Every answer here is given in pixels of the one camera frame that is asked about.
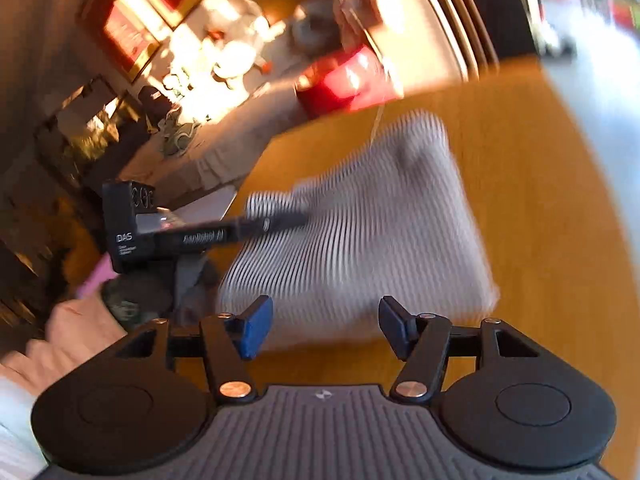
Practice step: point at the grey pillow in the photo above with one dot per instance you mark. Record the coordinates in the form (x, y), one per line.
(315, 27)

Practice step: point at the black plush toy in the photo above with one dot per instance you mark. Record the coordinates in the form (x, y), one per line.
(150, 107)

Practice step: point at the pile of pink clothes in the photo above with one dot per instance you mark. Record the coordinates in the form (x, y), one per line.
(357, 5)

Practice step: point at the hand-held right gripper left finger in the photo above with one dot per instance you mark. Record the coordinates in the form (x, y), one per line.
(255, 327)

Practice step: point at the narrow red framed picture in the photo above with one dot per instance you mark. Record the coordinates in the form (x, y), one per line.
(127, 35)

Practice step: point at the white duck plush toy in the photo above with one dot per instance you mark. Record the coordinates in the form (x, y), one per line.
(235, 55)

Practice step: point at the green plush toy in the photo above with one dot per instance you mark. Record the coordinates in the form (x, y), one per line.
(177, 135)

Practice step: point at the white laundry hamper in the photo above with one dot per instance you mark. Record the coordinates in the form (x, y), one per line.
(420, 30)

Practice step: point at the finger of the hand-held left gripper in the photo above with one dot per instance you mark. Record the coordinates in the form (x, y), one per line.
(240, 230)

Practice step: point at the red plastic basin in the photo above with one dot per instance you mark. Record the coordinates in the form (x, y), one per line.
(345, 82)

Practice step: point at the bed with grey sheet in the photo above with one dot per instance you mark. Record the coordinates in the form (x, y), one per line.
(240, 125)

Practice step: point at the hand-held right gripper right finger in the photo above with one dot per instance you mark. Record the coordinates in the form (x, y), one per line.
(395, 325)

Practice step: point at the brown striped garment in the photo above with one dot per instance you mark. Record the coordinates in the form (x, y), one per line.
(380, 240)

